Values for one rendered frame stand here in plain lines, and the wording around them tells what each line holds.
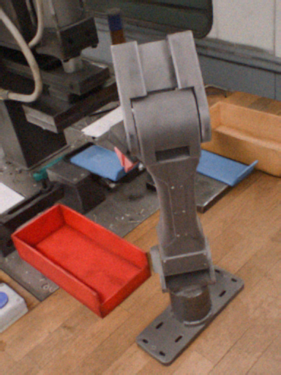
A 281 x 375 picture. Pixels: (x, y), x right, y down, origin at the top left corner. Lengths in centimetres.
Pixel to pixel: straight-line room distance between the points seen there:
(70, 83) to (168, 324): 47
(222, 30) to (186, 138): 104
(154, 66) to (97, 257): 46
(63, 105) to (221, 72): 73
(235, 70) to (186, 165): 99
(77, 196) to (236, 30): 74
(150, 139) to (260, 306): 40
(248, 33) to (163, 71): 93
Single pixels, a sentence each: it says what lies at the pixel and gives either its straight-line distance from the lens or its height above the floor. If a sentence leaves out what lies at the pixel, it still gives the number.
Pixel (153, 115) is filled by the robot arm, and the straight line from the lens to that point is 52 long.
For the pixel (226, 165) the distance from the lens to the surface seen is 109.
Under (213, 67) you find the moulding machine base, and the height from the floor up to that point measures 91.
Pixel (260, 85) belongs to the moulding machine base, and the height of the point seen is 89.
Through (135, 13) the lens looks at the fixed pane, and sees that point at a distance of 185.
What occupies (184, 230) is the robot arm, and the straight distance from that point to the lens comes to 67.
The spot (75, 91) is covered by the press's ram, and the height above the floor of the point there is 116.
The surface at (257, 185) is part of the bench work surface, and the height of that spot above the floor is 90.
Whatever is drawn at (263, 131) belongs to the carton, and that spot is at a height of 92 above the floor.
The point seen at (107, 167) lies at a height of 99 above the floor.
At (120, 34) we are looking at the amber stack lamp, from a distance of 126.
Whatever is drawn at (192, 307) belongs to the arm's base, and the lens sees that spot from 77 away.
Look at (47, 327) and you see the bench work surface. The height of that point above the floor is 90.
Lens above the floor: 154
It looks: 36 degrees down
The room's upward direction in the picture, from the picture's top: 11 degrees counter-clockwise
